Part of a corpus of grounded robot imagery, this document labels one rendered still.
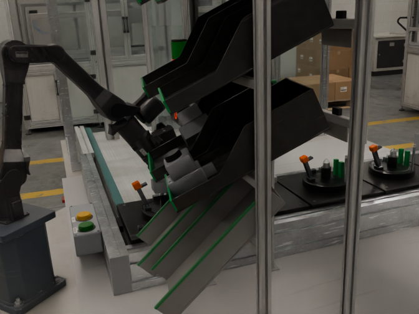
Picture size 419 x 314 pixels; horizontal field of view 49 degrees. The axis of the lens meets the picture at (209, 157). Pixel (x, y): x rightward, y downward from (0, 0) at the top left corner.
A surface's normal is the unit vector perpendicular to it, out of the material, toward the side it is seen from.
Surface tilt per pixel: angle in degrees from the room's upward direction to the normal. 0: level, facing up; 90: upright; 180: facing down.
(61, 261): 0
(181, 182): 90
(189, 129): 54
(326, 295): 0
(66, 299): 0
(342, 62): 90
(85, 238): 90
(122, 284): 90
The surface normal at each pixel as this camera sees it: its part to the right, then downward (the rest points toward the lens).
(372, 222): 0.33, 0.27
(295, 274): -0.04, -0.95
